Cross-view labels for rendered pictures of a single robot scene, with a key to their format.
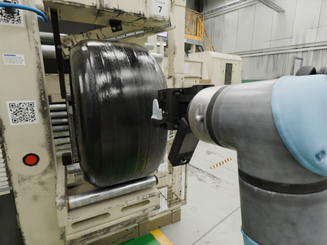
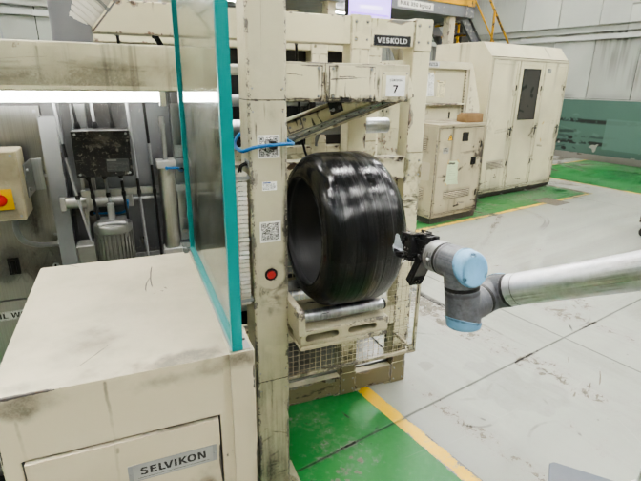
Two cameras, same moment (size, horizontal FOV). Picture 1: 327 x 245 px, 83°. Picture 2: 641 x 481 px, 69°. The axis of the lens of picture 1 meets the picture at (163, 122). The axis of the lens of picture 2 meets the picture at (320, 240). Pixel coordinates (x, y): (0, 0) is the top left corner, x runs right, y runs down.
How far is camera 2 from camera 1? 1.03 m
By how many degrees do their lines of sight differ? 8
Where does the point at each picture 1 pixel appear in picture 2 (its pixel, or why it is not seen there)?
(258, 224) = (448, 307)
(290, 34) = not seen: outside the picture
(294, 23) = not seen: outside the picture
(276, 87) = (455, 254)
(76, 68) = (325, 197)
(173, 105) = (413, 244)
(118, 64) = (361, 193)
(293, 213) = (460, 302)
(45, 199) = (278, 313)
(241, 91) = (445, 251)
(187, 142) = (421, 269)
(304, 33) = not seen: outside the picture
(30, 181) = (268, 294)
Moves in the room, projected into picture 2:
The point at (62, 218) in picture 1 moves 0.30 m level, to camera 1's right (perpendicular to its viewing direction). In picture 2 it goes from (301, 327) to (387, 333)
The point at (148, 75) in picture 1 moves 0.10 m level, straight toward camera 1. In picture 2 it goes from (387, 201) to (390, 209)
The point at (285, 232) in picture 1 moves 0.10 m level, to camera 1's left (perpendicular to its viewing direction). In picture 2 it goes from (457, 309) to (417, 307)
